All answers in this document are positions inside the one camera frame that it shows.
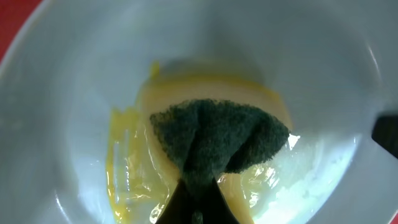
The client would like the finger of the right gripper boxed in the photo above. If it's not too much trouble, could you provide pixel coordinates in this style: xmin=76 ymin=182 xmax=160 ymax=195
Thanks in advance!
xmin=371 ymin=114 xmax=398 ymax=158

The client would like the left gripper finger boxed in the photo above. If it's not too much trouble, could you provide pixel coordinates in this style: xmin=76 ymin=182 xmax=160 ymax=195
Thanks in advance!
xmin=156 ymin=179 xmax=239 ymax=224

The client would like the red plastic tray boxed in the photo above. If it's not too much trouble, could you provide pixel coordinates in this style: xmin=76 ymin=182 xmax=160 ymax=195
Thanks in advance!
xmin=1 ymin=0 xmax=43 ymax=66

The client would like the mint green plate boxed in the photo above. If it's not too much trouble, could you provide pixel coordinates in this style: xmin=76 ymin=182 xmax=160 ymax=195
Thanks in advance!
xmin=1 ymin=1 xmax=397 ymax=223

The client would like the green and yellow sponge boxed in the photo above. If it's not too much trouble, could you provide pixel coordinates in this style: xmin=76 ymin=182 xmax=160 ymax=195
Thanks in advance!
xmin=137 ymin=75 xmax=292 ymax=223

